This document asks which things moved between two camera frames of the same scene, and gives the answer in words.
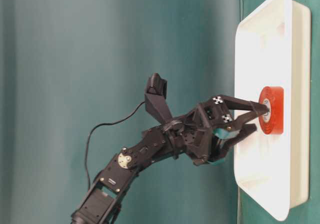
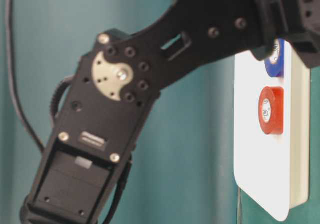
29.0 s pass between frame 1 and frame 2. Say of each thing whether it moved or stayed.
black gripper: moved
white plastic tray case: stayed
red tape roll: stayed
